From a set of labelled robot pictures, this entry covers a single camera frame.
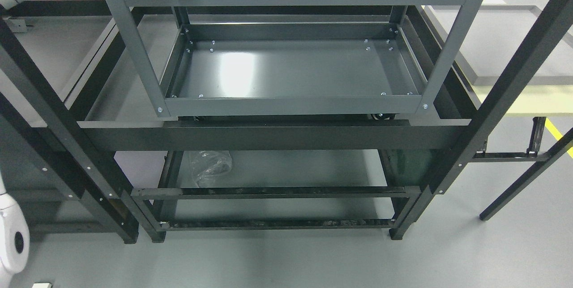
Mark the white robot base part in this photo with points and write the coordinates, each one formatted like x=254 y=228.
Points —
x=14 y=236

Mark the grey metal shelf unit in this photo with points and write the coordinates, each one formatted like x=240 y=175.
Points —
x=292 y=57

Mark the black metal rack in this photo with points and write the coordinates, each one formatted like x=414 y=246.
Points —
x=125 y=174

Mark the clear plastic bag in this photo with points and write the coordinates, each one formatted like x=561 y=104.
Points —
x=207 y=166

